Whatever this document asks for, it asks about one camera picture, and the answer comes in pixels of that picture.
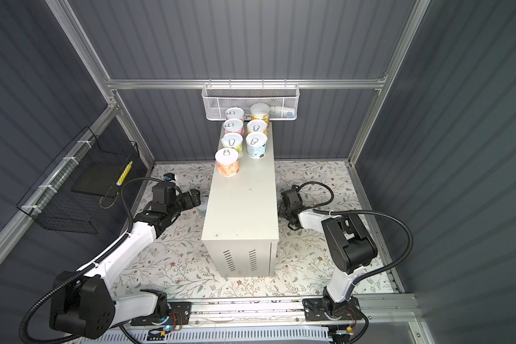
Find black wire wall basket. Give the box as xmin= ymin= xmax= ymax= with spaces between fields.
xmin=17 ymin=130 xmax=144 ymax=234

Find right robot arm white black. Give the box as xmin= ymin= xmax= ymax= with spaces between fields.
xmin=278 ymin=186 xmax=378 ymax=322

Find pink label can front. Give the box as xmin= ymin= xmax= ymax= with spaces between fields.
xmin=225 ymin=107 xmax=245 ymax=121

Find white metal cabinet counter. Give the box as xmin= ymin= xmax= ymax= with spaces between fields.
xmin=202 ymin=128 xmax=280 ymax=277

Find tubes in white basket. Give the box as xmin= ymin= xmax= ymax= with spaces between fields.
xmin=269 ymin=106 xmax=296 ymax=119

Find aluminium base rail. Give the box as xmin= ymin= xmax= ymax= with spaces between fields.
xmin=62 ymin=294 xmax=435 ymax=344

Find teal label can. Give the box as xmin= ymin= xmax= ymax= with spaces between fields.
xmin=246 ymin=133 xmax=267 ymax=159

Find yellow label can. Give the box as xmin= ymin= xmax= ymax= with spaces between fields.
xmin=221 ymin=133 xmax=244 ymax=158

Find pink label can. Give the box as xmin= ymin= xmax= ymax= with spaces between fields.
xmin=225 ymin=107 xmax=245 ymax=121
xmin=223 ymin=118 xmax=245 ymax=136

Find yellow marker pen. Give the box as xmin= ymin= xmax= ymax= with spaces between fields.
xmin=116 ymin=161 xmax=133 ymax=186

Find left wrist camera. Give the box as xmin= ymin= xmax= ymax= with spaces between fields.
xmin=163 ymin=173 xmax=176 ymax=182

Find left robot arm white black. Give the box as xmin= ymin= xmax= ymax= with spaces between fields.
xmin=50 ymin=181 xmax=201 ymax=339

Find black corrugated cable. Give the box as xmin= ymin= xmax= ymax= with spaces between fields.
xmin=296 ymin=181 xmax=414 ymax=344
xmin=19 ymin=177 xmax=169 ymax=344

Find white wire mesh basket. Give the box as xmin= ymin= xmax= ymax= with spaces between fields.
xmin=202 ymin=84 xmax=300 ymax=120

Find left black corrugated cable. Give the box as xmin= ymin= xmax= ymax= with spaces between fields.
xmin=19 ymin=177 xmax=169 ymax=344

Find orange label can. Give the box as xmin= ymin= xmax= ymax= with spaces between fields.
xmin=250 ymin=103 xmax=270 ymax=123

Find right black corrugated cable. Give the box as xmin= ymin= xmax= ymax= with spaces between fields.
xmin=296 ymin=181 xmax=414 ymax=344

